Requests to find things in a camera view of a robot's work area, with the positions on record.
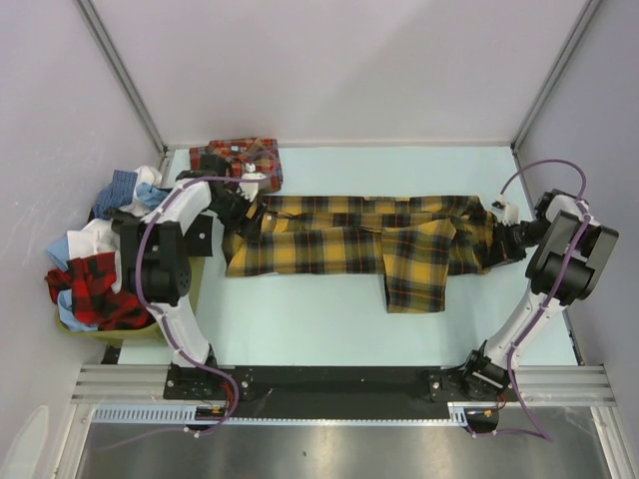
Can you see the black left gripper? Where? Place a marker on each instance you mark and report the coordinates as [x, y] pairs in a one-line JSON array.
[[249, 228]]

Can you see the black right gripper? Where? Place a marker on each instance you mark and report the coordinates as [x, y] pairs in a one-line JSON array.
[[501, 251]]

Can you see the yellow plaid long sleeve shirt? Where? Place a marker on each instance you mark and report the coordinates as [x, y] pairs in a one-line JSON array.
[[415, 244]]

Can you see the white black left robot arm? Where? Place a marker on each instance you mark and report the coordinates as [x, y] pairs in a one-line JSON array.
[[154, 256]]

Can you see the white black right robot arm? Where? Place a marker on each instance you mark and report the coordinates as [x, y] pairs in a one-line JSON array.
[[571, 250]]

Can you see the folded red plaid shirt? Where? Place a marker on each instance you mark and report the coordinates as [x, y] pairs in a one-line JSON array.
[[232, 158]]

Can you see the blue patterned shirt in bin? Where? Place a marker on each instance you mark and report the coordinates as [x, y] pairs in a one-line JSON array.
[[118, 193]]

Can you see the white shirt in bin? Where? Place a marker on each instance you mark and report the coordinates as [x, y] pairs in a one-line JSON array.
[[97, 235]]

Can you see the olive green laundry bin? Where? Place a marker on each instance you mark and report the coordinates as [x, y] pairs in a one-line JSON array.
[[199, 239]]

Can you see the red black buffalo plaid shirt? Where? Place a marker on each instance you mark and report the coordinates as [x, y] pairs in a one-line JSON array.
[[89, 299]]

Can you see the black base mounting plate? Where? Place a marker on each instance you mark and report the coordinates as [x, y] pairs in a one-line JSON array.
[[343, 393]]

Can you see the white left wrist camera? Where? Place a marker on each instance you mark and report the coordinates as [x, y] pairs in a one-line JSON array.
[[251, 182]]

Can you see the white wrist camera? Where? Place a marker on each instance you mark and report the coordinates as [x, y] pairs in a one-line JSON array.
[[506, 213], [251, 182]]

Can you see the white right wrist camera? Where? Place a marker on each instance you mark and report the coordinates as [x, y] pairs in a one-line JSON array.
[[506, 213]]

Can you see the white slotted cable duct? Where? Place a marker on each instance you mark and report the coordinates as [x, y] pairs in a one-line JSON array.
[[191, 415]]

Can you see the aluminium frame front rail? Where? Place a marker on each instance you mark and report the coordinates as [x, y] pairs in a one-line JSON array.
[[538, 385]]

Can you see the aluminium left corner post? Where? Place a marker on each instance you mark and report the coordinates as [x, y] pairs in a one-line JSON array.
[[106, 45]]

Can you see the aluminium corner post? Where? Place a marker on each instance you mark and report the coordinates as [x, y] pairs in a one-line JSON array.
[[570, 46], [106, 45]]

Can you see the aluminium right corner post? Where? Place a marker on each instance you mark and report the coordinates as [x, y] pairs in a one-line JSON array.
[[570, 46]]

